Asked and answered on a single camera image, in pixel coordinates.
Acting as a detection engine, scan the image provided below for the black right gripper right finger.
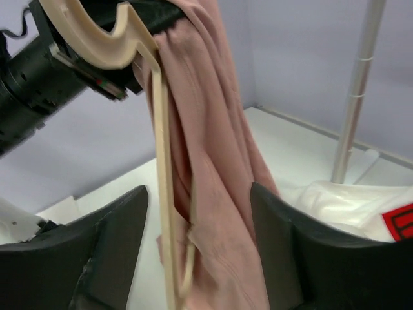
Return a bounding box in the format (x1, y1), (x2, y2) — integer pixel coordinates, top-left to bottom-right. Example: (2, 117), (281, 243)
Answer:
(250, 183), (412, 309)

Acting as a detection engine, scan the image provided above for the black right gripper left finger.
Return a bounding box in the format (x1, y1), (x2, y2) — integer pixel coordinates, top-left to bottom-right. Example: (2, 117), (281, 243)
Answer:
(1, 185), (148, 309)

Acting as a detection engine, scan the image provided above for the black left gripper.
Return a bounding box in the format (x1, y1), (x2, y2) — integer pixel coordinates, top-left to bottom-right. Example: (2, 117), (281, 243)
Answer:
(32, 1), (185, 100)

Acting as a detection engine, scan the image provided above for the pink t shirt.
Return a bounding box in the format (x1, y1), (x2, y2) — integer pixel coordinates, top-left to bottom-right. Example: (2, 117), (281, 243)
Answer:
(132, 0), (281, 310)

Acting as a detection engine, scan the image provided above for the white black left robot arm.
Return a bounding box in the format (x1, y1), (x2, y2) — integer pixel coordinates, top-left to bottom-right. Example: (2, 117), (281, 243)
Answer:
(1, 1), (185, 245)

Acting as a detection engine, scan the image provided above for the white red print t shirt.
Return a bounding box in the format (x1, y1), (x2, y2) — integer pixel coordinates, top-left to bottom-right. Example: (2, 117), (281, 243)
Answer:
(281, 181), (412, 242)

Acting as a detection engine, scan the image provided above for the white metal clothes rack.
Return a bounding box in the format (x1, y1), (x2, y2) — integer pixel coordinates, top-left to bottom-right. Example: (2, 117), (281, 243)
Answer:
(331, 1), (387, 184)

